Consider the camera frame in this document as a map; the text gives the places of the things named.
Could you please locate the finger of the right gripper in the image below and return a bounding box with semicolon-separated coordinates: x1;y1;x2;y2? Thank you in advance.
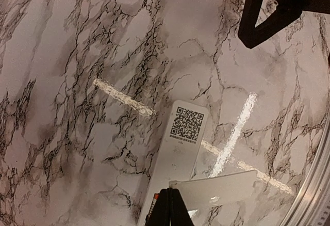
238;0;329;49

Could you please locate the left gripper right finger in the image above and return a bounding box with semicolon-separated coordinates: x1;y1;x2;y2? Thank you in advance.
170;188;193;226

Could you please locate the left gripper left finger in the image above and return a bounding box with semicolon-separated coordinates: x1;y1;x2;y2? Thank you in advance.
145;188;170;226

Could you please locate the white battery cover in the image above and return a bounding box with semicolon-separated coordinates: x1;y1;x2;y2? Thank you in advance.
169;170;257;211

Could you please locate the white remote control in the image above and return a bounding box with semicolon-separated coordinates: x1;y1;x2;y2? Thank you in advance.
138;100;209;225

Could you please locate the aluminium front rail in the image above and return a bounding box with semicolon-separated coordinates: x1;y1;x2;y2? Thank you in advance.
281;91;329;225

